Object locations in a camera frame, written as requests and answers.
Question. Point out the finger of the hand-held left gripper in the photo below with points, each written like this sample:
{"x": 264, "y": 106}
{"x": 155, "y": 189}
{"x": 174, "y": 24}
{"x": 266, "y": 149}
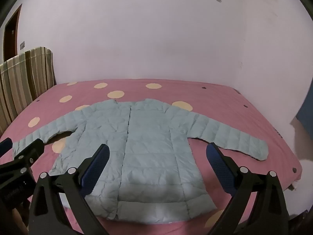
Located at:
{"x": 30, "y": 153}
{"x": 5, "y": 146}

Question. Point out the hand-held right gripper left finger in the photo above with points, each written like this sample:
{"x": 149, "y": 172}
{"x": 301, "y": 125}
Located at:
{"x": 94, "y": 171}

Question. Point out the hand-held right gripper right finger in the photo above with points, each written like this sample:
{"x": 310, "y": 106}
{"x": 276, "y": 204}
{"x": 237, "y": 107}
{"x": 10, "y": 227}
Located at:
{"x": 220, "y": 169}

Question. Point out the light blue puffer jacket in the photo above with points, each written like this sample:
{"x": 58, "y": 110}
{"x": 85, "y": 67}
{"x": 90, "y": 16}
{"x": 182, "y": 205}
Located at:
{"x": 146, "y": 151}

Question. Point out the person's left forearm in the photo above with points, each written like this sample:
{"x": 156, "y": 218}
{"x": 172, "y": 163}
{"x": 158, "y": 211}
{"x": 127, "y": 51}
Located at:
{"x": 19, "y": 220}

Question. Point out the striped headboard cushion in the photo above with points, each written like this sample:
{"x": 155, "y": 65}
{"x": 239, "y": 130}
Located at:
{"x": 40, "y": 73}
{"x": 13, "y": 90}

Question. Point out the pink dotted bed sheet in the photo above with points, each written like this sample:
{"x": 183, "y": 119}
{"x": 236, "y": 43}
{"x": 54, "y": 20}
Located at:
{"x": 220, "y": 98}

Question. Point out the blue cloth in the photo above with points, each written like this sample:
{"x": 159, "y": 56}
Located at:
{"x": 305, "y": 117}

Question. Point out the brown wooden door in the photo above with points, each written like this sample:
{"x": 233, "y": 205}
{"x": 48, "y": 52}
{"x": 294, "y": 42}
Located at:
{"x": 11, "y": 39}

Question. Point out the wall light switch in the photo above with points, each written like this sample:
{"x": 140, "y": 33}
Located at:
{"x": 22, "y": 45}

